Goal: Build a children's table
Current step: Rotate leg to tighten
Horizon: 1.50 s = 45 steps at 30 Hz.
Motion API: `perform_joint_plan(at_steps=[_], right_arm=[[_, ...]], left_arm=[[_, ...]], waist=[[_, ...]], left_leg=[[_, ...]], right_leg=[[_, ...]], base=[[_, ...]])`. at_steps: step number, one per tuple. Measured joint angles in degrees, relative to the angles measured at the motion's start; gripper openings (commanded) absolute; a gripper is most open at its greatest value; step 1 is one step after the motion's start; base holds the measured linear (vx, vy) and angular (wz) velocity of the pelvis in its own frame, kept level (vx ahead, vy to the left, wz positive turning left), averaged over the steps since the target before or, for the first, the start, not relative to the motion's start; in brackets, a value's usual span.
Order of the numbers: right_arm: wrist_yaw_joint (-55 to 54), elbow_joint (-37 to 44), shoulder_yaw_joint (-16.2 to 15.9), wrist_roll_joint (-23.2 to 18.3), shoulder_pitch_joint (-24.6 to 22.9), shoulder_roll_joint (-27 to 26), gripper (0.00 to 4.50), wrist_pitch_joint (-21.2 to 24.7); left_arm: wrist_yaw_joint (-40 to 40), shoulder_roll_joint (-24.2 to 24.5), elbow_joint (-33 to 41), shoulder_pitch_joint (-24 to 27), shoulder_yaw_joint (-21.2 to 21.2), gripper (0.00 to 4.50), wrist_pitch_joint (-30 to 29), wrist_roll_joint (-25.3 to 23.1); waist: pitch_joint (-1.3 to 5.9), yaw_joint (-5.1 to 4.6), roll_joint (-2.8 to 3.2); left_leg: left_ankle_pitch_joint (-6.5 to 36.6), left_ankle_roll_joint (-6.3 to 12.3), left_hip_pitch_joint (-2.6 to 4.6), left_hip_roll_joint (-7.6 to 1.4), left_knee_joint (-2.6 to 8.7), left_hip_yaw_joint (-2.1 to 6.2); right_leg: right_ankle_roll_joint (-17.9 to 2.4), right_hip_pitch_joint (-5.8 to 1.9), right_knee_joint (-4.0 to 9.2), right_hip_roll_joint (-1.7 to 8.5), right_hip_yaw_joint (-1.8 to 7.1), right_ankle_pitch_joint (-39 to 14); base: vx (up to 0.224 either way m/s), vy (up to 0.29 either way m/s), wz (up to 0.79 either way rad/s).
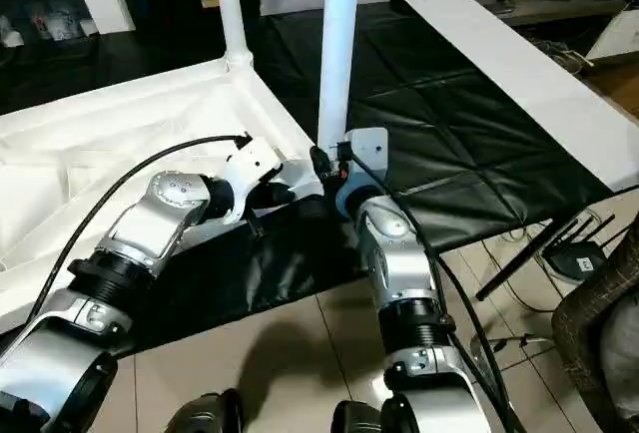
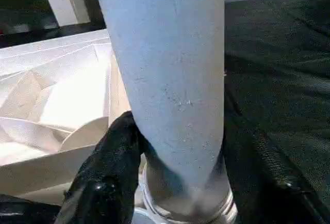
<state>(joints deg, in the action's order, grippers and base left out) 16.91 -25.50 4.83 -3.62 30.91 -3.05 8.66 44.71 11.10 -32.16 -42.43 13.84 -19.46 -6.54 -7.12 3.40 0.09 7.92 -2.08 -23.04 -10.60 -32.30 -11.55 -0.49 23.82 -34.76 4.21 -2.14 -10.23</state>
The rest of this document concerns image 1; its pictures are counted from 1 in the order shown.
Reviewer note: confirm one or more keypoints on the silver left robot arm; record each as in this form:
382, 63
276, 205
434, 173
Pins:
165, 203

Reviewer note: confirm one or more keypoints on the black work mat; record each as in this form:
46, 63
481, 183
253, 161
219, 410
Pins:
449, 129

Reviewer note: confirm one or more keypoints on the black stand bar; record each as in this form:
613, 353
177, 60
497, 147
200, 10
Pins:
514, 261

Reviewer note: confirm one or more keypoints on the white flat panel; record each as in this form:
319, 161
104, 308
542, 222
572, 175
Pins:
524, 79

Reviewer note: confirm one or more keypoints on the small white cup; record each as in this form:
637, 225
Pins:
89, 26
10, 34

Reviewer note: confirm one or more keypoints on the grey power adapter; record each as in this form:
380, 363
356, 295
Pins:
574, 263

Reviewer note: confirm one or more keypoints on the brown woven basket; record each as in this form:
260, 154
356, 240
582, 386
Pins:
599, 293

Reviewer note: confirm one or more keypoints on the white flat box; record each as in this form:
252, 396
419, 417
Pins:
619, 34

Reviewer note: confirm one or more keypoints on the white plastic bag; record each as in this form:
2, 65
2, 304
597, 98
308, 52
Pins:
624, 353

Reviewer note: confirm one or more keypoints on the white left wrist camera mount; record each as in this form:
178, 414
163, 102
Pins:
249, 163

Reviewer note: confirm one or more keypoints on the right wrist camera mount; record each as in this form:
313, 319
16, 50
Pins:
369, 146

